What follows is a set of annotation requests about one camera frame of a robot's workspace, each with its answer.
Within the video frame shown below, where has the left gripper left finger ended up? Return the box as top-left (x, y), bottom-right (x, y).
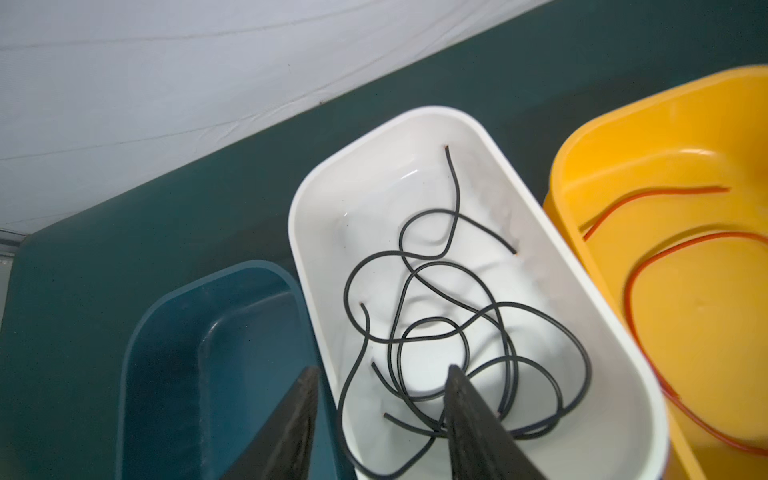
top-left (223, 366), bottom-right (319, 479)

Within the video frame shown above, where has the yellow plastic bin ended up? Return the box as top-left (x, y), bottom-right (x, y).
top-left (544, 65), bottom-right (767, 479)

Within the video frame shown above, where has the blue plastic bin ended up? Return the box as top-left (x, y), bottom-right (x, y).
top-left (115, 260), bottom-right (322, 479)

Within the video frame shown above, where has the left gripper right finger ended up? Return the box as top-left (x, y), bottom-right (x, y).
top-left (444, 365), bottom-right (544, 479)

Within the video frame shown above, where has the white plastic bin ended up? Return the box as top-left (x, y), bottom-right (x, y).
top-left (288, 107), bottom-right (669, 479)

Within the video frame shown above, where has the red cable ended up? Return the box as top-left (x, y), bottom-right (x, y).
top-left (583, 185), bottom-right (768, 457)

